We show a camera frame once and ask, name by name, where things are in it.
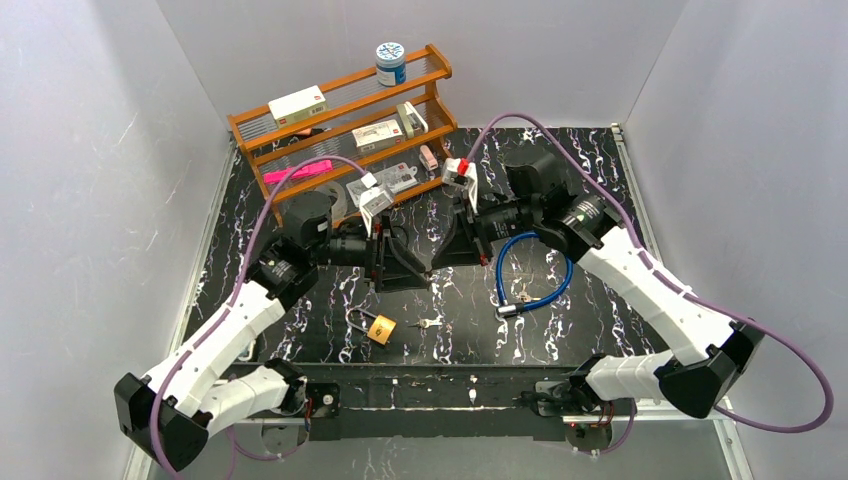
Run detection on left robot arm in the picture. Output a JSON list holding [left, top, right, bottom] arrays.
[[114, 191, 430, 476]]

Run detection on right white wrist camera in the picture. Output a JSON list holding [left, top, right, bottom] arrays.
[[442, 158, 479, 215]]

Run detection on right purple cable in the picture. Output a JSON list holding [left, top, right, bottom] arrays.
[[466, 112, 835, 435]]

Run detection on clear tape roll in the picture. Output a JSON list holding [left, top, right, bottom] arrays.
[[315, 181, 348, 223]]

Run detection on brass padlock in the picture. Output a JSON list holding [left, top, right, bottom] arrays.
[[346, 308, 397, 347]]

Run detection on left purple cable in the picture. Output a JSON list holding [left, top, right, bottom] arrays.
[[148, 155, 372, 480]]

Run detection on white box top shelf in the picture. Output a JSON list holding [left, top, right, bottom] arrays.
[[268, 85, 328, 128]]

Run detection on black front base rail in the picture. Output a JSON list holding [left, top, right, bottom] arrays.
[[300, 363, 630, 451]]

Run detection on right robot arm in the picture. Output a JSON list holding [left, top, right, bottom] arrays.
[[432, 147, 763, 418]]

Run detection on orange wooden shelf rack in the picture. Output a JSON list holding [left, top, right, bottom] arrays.
[[227, 44, 458, 215]]

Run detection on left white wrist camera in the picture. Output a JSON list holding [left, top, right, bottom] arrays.
[[358, 173, 395, 237]]

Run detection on pink plastic tool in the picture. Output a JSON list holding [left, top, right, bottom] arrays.
[[262, 160, 333, 184]]

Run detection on blue lidded jar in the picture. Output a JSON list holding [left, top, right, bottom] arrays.
[[375, 42, 406, 87]]

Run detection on white box shelf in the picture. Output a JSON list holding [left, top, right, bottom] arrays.
[[351, 119, 405, 154], [268, 85, 328, 128]]

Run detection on white box middle shelf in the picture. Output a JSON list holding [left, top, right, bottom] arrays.
[[351, 119, 405, 154]]

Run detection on silver keys near padlock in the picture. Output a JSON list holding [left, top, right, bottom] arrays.
[[408, 319, 443, 330]]

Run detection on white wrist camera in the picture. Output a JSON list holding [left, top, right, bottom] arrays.
[[442, 158, 479, 215], [358, 173, 395, 237]]

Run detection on packaged item bottom shelf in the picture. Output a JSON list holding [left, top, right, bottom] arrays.
[[345, 162, 419, 206]]

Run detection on blue cable bike lock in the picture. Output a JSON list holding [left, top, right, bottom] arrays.
[[495, 231, 575, 319]]

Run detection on purple cable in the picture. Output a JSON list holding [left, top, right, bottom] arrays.
[[148, 155, 372, 480], [466, 112, 835, 435]]

